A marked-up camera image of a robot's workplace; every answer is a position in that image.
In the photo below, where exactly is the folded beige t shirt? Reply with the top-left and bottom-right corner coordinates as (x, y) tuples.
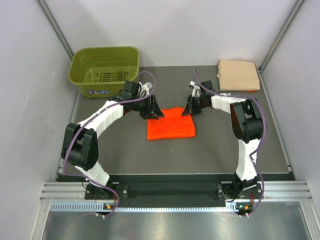
(217, 59), (261, 92)

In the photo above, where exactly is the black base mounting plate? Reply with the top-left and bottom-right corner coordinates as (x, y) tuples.
(85, 182), (262, 201)

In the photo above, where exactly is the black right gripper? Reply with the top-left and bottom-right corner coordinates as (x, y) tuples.
(182, 94), (206, 117)

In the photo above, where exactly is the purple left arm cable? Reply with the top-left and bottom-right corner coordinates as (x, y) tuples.
(61, 71), (158, 218)

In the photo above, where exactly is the orange t shirt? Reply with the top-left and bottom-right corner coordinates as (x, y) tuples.
(146, 107), (196, 141)

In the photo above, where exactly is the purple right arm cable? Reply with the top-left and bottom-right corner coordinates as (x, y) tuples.
(194, 67), (267, 218)

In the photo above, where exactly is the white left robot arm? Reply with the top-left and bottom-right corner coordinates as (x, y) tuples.
(61, 81), (165, 199)

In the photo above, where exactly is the aluminium corner post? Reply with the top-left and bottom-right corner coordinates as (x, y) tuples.
(258, 0), (307, 72)
(35, 0), (75, 62)

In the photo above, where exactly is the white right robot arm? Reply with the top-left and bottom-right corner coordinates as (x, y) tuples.
(181, 81), (264, 199)

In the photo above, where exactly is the white slotted cable duct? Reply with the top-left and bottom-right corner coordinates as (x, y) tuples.
(50, 202), (250, 213)

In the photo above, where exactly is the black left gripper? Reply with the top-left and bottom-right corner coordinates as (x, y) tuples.
(131, 93), (164, 120)

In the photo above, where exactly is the left aluminium corner post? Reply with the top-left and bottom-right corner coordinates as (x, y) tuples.
(35, 0), (75, 62)

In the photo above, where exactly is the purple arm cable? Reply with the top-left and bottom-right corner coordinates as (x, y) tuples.
(194, 67), (267, 218)
(61, 71), (158, 218)

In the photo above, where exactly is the right aluminium corner post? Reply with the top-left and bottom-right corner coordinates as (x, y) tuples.
(258, 0), (307, 72)

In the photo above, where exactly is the green plastic basket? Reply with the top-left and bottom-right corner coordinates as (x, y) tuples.
(68, 46), (140, 99)

